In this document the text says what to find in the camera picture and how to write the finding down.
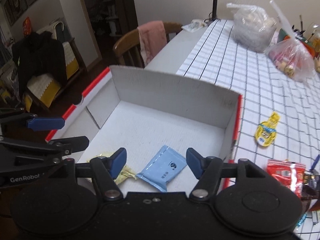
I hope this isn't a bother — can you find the white red cardboard box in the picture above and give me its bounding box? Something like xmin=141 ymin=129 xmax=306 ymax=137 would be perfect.
xmin=47 ymin=66 xmax=241 ymax=199

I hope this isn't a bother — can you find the white checked tablecloth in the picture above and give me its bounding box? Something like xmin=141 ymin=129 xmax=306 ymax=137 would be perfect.
xmin=176 ymin=19 xmax=320 ymax=240

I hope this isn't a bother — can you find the clear plastic bag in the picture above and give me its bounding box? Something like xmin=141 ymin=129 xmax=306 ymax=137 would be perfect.
xmin=226 ymin=3 xmax=276 ymax=53

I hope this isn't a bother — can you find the pink plastic bag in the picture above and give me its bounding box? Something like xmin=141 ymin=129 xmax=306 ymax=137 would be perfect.
xmin=265 ymin=0 xmax=315 ymax=82

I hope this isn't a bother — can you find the light blue snack packet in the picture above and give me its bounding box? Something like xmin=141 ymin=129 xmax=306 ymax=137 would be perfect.
xmin=136 ymin=145 xmax=187 ymax=192

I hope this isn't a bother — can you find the red snack packet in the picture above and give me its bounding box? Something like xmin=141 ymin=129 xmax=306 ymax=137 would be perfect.
xmin=266 ymin=159 xmax=306 ymax=198

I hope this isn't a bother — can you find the yellow white armchair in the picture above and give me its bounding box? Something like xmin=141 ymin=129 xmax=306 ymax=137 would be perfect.
xmin=24 ymin=19 xmax=86 ymax=109

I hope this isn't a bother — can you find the small white packet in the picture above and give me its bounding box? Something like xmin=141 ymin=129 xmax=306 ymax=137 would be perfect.
xmin=181 ymin=19 xmax=207 ymax=33

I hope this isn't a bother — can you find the dark bookshelf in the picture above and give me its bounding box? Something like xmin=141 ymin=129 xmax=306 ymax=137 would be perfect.
xmin=83 ymin=0 xmax=138 ymax=63

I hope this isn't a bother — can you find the black jacket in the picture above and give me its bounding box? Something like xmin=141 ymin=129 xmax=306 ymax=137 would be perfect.
xmin=12 ymin=31 xmax=67 ymax=97

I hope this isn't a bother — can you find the wooden chair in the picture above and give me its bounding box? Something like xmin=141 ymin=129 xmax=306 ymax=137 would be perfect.
xmin=113 ymin=22 xmax=182 ymax=68

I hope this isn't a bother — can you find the black dark snack packet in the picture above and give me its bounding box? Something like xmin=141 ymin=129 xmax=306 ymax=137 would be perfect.
xmin=303 ymin=171 xmax=319 ymax=194

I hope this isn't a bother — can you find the yellow jelly pouch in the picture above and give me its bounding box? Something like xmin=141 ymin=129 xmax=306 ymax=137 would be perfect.
xmin=254 ymin=112 xmax=280 ymax=147

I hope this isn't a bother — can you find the pink towel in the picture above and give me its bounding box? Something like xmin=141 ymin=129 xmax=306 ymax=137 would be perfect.
xmin=137 ymin=21 xmax=167 ymax=66

